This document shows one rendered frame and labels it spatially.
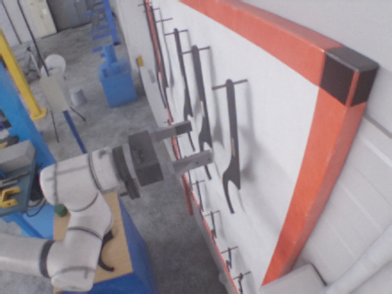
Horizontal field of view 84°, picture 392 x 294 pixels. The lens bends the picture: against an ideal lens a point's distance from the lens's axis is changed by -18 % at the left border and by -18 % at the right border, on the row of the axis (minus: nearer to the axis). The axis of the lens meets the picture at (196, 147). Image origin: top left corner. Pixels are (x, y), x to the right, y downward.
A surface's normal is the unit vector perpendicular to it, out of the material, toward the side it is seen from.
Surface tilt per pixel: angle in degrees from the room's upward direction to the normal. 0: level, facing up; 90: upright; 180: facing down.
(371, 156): 90
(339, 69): 90
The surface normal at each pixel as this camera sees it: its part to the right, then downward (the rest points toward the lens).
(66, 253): 0.04, -0.73
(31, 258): 0.04, -0.34
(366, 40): -0.94, 0.29
